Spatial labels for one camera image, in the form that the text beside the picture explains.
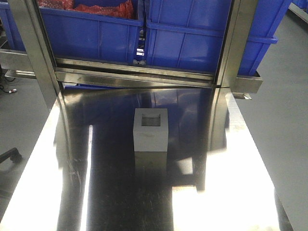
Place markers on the black chair caster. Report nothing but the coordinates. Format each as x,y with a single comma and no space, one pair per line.
12,154

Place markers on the stainless steel rack frame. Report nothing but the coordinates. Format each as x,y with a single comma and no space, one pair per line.
38,61

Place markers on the blue bin with red items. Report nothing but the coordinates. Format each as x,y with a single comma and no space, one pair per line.
94,36

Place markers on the blue bin far left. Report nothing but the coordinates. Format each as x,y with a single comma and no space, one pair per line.
10,27

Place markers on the gray hollow square base block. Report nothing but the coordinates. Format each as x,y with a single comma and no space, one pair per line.
150,130

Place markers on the blue plastic bin right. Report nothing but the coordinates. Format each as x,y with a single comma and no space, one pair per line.
188,34

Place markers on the red crumpled bags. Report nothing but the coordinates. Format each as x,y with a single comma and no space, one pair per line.
122,10

